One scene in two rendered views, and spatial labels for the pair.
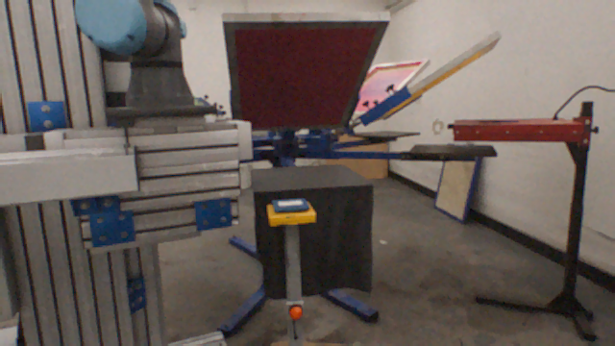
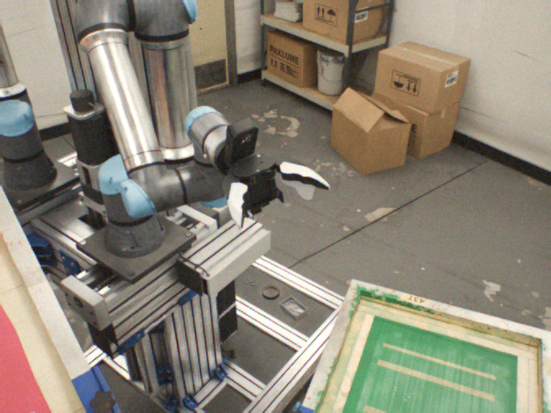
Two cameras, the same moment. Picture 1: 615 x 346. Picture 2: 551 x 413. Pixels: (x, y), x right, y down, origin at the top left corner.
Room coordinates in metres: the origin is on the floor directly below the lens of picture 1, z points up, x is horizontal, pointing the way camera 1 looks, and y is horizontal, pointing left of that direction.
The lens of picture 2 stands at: (2.49, 0.30, 2.11)
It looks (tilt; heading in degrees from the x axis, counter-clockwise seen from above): 36 degrees down; 150
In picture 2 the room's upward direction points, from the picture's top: straight up
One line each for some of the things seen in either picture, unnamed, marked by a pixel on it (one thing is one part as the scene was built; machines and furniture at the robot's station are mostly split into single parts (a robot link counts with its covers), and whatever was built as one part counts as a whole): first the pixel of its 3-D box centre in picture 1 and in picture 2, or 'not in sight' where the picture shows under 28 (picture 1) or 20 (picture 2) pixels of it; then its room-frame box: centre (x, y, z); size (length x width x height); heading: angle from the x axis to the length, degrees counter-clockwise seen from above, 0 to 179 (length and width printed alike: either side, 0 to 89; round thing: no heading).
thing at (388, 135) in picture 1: (350, 142); not in sight; (3.12, -0.39, 0.91); 1.34 x 0.40 x 0.08; 128
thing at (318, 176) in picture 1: (305, 176); not in sight; (1.60, -0.01, 0.95); 0.48 x 0.44 x 0.01; 8
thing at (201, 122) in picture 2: not in sight; (211, 133); (1.66, 0.64, 1.65); 0.11 x 0.08 x 0.09; 178
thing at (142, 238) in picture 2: not in sight; (133, 224); (1.40, 0.52, 1.31); 0.15 x 0.15 x 0.10
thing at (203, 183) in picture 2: not in sight; (207, 179); (1.67, 0.62, 1.56); 0.11 x 0.08 x 0.11; 88
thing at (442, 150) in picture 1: (377, 154); not in sight; (2.45, -0.48, 0.91); 1.34 x 0.40 x 0.08; 68
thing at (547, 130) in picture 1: (512, 129); not in sight; (2.17, -1.17, 1.06); 0.61 x 0.46 x 0.12; 68
